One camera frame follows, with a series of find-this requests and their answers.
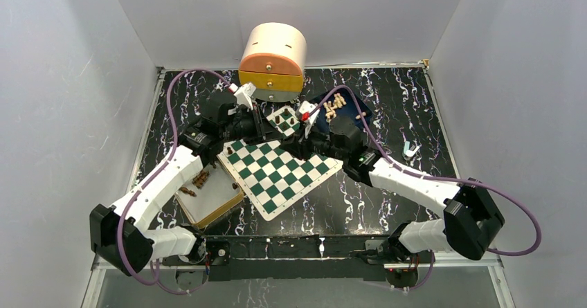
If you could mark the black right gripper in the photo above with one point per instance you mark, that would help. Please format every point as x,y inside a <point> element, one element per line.
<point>297,145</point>

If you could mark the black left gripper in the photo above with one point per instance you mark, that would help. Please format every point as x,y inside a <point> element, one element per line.
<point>264,130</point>

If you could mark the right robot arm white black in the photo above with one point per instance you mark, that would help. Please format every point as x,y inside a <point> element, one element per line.
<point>468,219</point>

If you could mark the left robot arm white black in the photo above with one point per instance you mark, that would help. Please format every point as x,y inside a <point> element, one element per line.
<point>121,234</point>

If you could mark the pile of light chess pieces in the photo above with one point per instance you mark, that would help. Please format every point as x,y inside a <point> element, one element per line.
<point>332,106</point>

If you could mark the green white chess board mat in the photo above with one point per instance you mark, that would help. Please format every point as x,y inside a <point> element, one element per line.
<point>271,178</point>

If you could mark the dark brown chess piece upper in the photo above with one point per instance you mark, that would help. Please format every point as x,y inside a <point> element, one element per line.
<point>199,180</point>

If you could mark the blue square tray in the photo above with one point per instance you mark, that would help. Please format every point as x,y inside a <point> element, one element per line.
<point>353,108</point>

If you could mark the light wooden pawn lone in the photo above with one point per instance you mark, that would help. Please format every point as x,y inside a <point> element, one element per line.
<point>361,115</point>

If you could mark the round wooden drawer cabinet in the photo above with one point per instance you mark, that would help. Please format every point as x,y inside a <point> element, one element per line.
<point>274,62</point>

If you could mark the gold metal tin tray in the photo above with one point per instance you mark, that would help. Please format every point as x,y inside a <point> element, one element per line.
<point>213,201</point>

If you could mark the small white teal object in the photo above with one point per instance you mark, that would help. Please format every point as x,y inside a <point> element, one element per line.
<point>409,150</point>

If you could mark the dark brown bishop piece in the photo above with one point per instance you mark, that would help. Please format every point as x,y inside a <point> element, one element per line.
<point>188,191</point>

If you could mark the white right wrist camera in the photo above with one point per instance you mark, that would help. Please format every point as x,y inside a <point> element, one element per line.
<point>307,114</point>

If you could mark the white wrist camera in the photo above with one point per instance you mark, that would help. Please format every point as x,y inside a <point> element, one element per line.
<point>307,114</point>
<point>243,94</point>

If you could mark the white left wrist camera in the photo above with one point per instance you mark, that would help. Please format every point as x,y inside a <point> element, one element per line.
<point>243,94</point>

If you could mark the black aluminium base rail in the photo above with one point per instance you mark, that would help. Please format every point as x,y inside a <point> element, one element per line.
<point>362,257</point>

